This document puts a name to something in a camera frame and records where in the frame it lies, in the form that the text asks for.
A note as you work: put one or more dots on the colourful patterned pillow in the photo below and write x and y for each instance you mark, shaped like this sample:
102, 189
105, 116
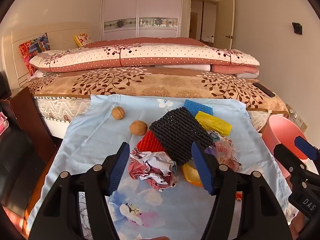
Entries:
35, 46

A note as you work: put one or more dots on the cream bed headboard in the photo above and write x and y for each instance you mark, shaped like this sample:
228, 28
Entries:
62, 33

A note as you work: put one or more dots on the black wall switch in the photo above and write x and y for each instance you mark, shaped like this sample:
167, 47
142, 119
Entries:
297, 28

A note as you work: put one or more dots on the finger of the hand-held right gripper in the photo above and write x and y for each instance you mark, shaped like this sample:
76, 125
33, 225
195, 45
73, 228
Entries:
306, 148
287, 155

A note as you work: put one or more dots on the white folded sheet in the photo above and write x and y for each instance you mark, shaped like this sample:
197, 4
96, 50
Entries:
190, 67

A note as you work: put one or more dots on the person's right hand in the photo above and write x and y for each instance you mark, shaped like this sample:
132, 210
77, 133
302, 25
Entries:
298, 227

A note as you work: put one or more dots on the small walnut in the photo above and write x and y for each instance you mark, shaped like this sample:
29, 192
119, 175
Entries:
118, 113

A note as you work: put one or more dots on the wide beige wall socket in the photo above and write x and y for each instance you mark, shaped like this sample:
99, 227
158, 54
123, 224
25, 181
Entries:
288, 107

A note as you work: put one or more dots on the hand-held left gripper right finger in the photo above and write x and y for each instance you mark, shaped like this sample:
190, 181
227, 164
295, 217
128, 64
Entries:
202, 170

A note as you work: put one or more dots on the large pale orange peel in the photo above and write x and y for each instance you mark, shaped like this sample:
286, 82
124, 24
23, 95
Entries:
190, 176

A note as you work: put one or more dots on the yellow plastic bag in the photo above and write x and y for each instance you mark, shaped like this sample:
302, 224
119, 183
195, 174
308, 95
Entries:
212, 122

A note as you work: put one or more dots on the pink folded blanket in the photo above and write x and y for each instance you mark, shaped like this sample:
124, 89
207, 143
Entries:
232, 69

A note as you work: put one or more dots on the white wall socket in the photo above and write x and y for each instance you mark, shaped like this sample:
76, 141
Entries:
295, 117
303, 125

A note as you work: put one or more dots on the black foam net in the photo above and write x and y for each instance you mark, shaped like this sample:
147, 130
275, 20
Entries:
177, 132

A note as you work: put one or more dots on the large walnut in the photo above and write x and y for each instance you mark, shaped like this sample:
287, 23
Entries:
138, 128

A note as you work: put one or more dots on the crumpled printed paper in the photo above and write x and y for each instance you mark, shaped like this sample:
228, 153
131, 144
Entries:
152, 170

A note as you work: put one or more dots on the yellow floral pillow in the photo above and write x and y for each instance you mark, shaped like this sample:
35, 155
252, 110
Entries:
82, 39

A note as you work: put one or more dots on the blue foam net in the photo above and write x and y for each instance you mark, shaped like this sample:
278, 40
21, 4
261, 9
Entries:
200, 106

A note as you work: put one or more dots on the pink bag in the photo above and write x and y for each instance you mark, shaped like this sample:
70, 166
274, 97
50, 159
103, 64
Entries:
3, 123

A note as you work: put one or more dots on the brown leaf-pattern blanket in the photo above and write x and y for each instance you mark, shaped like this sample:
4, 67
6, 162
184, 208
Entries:
162, 85

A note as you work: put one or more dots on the crumpled clear plastic wrapper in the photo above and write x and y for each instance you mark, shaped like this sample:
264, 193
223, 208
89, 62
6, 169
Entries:
225, 152

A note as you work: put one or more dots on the white sliding-door wardrobe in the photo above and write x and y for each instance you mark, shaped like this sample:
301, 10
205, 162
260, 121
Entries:
120, 5

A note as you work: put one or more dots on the dark brown wooden cabinet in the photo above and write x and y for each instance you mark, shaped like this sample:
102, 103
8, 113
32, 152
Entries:
32, 120

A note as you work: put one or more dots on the polka-dot tree-print quilt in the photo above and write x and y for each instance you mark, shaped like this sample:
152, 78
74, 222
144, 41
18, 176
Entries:
150, 52

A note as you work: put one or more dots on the light blue floral cloth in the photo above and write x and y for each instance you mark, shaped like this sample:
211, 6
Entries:
100, 140

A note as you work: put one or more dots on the pink plastic bin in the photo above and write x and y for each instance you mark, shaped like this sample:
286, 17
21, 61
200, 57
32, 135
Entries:
277, 130

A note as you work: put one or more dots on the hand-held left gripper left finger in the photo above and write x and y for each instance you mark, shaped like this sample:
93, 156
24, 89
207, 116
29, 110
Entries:
118, 170

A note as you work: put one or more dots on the black smartphone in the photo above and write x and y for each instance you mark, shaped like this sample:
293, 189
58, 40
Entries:
263, 90

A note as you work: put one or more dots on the cream door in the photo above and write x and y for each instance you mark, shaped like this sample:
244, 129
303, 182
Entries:
226, 17

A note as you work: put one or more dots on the red foam net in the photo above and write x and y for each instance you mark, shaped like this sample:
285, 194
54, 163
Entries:
150, 142

